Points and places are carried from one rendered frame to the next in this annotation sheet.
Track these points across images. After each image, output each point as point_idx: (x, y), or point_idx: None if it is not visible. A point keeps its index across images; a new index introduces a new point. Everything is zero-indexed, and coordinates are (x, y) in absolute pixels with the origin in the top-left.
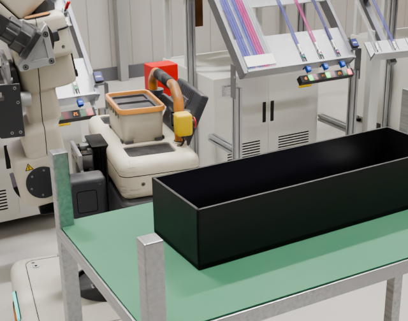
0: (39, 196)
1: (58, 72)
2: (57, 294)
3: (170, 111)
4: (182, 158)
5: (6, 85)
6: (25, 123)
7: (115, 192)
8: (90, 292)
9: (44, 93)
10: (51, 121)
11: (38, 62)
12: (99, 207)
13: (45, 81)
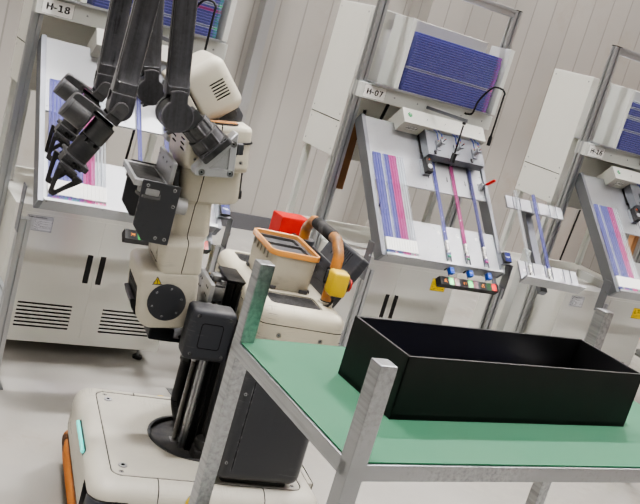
0: (156, 316)
1: (223, 189)
2: (131, 436)
3: (316, 268)
4: (327, 319)
5: (168, 184)
6: None
7: None
8: (168, 444)
9: (200, 207)
10: (196, 238)
11: (216, 171)
12: (220, 348)
13: (206, 194)
